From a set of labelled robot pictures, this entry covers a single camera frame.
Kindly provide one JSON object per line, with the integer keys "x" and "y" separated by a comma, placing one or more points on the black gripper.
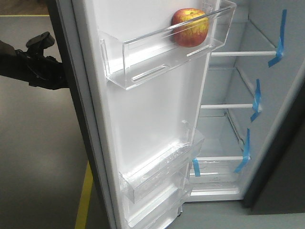
{"x": 32, "y": 66}

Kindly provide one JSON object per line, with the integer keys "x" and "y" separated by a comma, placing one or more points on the red yellow apple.
{"x": 193, "y": 33}

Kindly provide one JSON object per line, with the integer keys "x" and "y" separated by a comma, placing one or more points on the white fridge interior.
{"x": 249, "y": 88}

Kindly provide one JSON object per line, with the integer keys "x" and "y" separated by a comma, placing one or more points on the dark grey fridge door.
{"x": 279, "y": 183}

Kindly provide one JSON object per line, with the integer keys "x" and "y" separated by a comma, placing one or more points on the clear upper door bin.
{"x": 133, "y": 62}

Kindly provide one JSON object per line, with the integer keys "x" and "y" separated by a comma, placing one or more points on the clear door bin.
{"x": 140, "y": 182}
{"x": 133, "y": 62}

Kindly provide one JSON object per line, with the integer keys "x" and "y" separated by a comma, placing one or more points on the yellow floor tape line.
{"x": 45, "y": 180}

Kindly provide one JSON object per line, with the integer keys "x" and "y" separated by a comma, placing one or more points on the clear lower door bin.
{"x": 140, "y": 182}

